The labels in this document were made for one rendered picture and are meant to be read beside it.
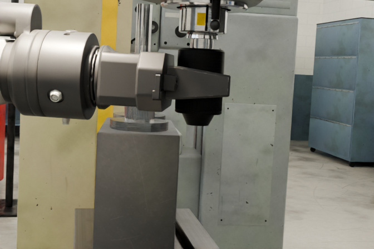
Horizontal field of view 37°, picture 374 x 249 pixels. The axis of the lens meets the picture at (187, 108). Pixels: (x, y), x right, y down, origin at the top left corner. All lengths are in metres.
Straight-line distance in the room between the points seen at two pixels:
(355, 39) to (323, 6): 2.79
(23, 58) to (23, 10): 0.05
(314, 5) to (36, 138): 8.59
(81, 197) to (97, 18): 0.73
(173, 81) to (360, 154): 7.41
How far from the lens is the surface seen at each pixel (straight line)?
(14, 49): 0.56
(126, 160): 0.82
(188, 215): 1.10
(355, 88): 7.77
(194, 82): 0.53
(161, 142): 0.81
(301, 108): 10.38
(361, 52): 7.78
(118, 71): 0.53
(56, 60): 0.54
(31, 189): 2.33
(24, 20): 0.58
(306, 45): 10.39
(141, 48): 0.85
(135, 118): 0.85
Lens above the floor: 1.25
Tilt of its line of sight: 4 degrees down
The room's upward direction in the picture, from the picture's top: 3 degrees clockwise
